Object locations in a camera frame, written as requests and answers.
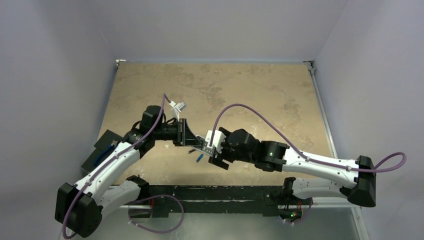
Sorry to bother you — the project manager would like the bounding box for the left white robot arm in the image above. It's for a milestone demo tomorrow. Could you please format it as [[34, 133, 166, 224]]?
[[55, 105, 204, 240]]

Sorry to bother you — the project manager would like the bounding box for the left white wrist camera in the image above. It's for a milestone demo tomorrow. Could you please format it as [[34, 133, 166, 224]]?
[[169, 100, 187, 121]]

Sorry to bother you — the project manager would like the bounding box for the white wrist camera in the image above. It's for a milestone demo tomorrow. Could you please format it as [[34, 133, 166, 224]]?
[[205, 129, 226, 153], [169, 100, 187, 121]]

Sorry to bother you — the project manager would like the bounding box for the aluminium frame rail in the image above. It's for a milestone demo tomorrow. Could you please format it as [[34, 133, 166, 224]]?
[[303, 61, 370, 240]]

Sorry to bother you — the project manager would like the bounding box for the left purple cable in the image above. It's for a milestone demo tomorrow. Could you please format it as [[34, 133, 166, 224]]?
[[61, 93, 167, 240]]

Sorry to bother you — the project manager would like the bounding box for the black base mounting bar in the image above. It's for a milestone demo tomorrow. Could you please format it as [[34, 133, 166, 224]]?
[[128, 175, 311, 220]]

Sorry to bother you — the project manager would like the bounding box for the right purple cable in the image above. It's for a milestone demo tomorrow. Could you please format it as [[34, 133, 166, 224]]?
[[211, 103, 407, 174]]

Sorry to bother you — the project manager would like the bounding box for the blue battery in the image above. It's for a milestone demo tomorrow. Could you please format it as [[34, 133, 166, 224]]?
[[196, 153, 204, 163]]

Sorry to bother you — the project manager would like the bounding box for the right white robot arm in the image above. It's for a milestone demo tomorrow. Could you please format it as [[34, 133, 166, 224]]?
[[202, 128, 376, 208]]

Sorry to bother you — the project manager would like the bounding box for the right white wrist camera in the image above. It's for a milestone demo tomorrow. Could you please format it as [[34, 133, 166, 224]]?
[[205, 129, 226, 153]]

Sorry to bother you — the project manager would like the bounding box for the black box with blue tool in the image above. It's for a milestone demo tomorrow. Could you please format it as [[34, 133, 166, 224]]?
[[81, 130, 123, 175]]

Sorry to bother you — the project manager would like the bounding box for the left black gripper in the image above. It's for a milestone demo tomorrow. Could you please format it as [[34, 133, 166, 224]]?
[[152, 117, 202, 146]]

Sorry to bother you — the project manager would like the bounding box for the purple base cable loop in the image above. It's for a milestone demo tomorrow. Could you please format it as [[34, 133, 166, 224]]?
[[127, 194, 185, 235]]

